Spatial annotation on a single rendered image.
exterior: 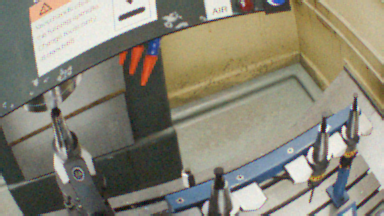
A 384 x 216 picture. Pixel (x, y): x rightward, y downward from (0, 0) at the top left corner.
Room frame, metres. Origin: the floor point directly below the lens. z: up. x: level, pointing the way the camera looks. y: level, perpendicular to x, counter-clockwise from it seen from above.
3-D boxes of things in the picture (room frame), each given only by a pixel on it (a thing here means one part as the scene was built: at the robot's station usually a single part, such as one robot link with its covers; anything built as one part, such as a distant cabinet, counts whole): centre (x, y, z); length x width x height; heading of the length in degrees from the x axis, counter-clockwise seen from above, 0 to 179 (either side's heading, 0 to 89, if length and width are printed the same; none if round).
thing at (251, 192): (0.63, -0.08, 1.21); 0.07 x 0.05 x 0.01; 19
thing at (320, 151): (0.68, -0.23, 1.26); 0.04 x 0.04 x 0.07
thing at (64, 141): (0.66, 0.22, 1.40); 0.04 x 0.04 x 0.07
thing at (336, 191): (0.78, -0.37, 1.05); 0.10 x 0.05 x 0.30; 19
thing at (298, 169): (0.66, -0.18, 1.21); 0.07 x 0.05 x 0.01; 19
